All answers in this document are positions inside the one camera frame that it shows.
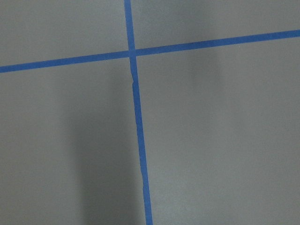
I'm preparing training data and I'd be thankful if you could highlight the blue tape line crosswise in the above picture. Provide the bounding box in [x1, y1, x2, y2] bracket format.
[0, 30, 300, 73]

